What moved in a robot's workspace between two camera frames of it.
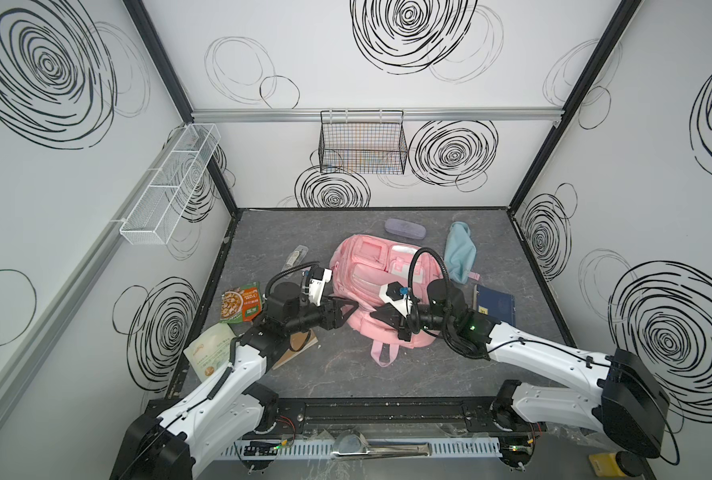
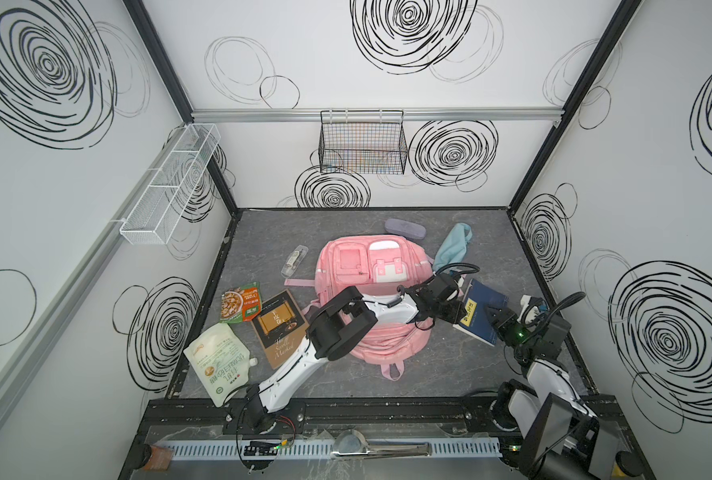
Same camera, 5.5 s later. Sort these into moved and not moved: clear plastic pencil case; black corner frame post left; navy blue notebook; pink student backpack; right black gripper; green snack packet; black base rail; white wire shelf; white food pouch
Moved: navy blue notebook; right black gripper; pink student backpack
Not moved: black corner frame post left; clear plastic pencil case; black base rail; white wire shelf; white food pouch; green snack packet
